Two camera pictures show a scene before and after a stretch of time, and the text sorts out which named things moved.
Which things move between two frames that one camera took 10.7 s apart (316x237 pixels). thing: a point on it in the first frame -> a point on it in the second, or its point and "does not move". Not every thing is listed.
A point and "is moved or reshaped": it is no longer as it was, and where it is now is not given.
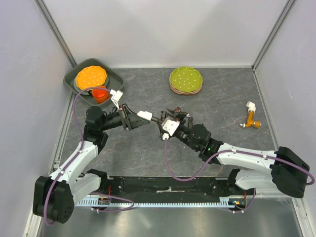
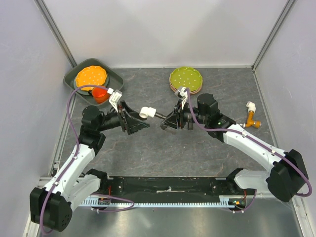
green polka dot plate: (185, 79) does not move
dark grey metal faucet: (163, 116) is moved or reshaped
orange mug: (100, 96) does not move
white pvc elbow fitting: (145, 114) is moved or reshaped
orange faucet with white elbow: (251, 107) does not move
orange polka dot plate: (91, 76) does not move
